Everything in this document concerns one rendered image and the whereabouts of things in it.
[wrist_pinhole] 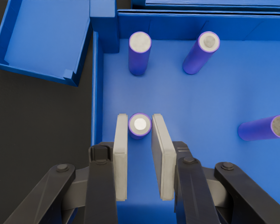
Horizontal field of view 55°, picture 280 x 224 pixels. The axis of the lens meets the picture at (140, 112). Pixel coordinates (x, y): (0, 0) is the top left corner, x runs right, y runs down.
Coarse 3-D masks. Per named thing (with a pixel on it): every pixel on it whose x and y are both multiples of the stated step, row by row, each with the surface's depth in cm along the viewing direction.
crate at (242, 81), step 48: (96, 0) 20; (96, 48) 22; (240, 48) 28; (96, 96) 22; (144, 96) 27; (192, 96) 27; (240, 96) 27; (144, 144) 26; (192, 144) 27; (240, 144) 27; (144, 192) 26
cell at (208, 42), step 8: (208, 32) 22; (200, 40) 22; (208, 40) 21; (216, 40) 22; (192, 48) 23; (200, 48) 21; (208, 48) 21; (216, 48) 21; (192, 56) 24; (200, 56) 23; (208, 56) 22; (184, 64) 27; (192, 64) 25; (200, 64) 24; (192, 72) 27
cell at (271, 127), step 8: (256, 120) 24; (264, 120) 22; (272, 120) 21; (240, 128) 26; (248, 128) 24; (256, 128) 23; (264, 128) 21; (272, 128) 21; (240, 136) 26; (248, 136) 25; (256, 136) 23; (264, 136) 22; (272, 136) 21
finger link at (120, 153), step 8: (120, 120) 19; (120, 128) 18; (120, 136) 16; (120, 144) 15; (120, 152) 14; (120, 160) 14; (120, 168) 14; (120, 176) 14; (120, 184) 15; (120, 192) 15; (120, 200) 15
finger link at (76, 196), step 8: (112, 144) 17; (80, 176) 13; (72, 184) 13; (80, 184) 13; (72, 192) 13; (80, 192) 13; (64, 200) 13; (72, 200) 13; (80, 200) 13; (64, 208) 13
